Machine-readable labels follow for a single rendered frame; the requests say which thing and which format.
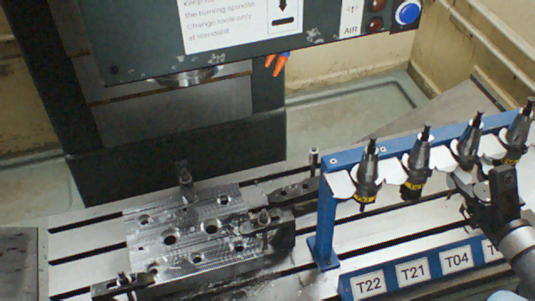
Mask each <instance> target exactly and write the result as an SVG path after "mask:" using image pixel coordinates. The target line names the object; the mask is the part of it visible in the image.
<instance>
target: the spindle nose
mask: <svg viewBox="0 0 535 301"><path fill-rule="evenodd" d="M224 65H225V64H224ZM224 65H220V66H215V67H210V68H206V69H198V70H193V71H189V72H185V73H180V74H172V75H167V76H163V77H158V78H153V79H148V80H149V81H150V82H151V83H153V84H158V85H160V86H166V87H186V86H191V85H194V84H200V83H202V82H205V81H207V80H208V79H209V78H210V77H212V76H213V75H215V74H217V73H219V72H220V71H221V70H222V68H223V67H224Z"/></svg>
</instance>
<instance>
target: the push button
mask: <svg viewBox="0 0 535 301"><path fill-rule="evenodd" d="M419 12H420V8H419V6H418V5H417V4H416V3H408V4H406V5H405V6H404V7H403V8H402V9H401V10H400V12H399V20H400V21H401V22H402V23H412V22H414V21H415V20H416V19H417V16H418V15H419Z"/></svg>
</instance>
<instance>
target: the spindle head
mask: <svg viewBox="0 0 535 301"><path fill-rule="evenodd" d="M74 1H75V5H76V8H77V11H78V14H79V19H80V22H81V25H82V28H84V33H85V37H86V39H87V42H88V45H89V51H90V53H91V56H92V59H93V62H94V67H95V68H96V71H97V74H98V76H99V77H100V78H101V79H102V80H103V83H104V88H109V87H115V86H119V85H123V84H132V82H136V81H141V80H146V79H153V78H158V77H163V76H167V75H172V74H180V73H185V72H189V71H193V70H198V69H206V68H210V67H215V66H220V65H224V64H232V63H237V62H242V61H246V59H254V58H259V57H263V56H268V55H272V54H280V53H285V52H289V51H294V50H299V49H303V48H312V47H316V46H320V45H325V44H329V43H333V42H338V41H342V40H346V39H352V38H359V37H364V36H369V35H371V34H368V33H367V32H366V31H365V25H366V23H367V22H368V21H369V20H370V19H371V18H373V17H381V18H383V20H384V27H383V28H382V29H381V31H380V32H378V33H386V32H389V31H390V22H391V17H392V11H393V6H394V5H395V0H387V5H386V7H385V9H384V10H383V11H382V12H380V13H378V14H371V13H370V11H369V9H368V3H369V1H370V0H364V9H363V17H362V18H361V24H360V33H359V35H357V36H353V37H348V38H339V30H340V19H341V8H342V0H303V22H302V32H301V33H294V34H289V35H283V36H279V37H275V38H266V39H262V40H258V41H252V42H251V43H244V44H239V45H234V46H230V47H225V48H216V49H212V50H207V51H203V52H197V53H193V54H186V48H185V42H184V36H183V31H182V27H181V20H180V14H179V8H178V3H177V0H74ZM376 34H377V33H376Z"/></svg>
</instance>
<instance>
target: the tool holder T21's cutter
mask: <svg viewBox="0 0 535 301"><path fill-rule="evenodd" d="M422 190H423V188H421V189H418V190H411V189H408V188H407V187H406V186H405V185H400V189H399V193H400V199H402V200H403V201H405V202H407V201H411V203H415V202H418V201H419V200H420V198H421V197H422Z"/></svg>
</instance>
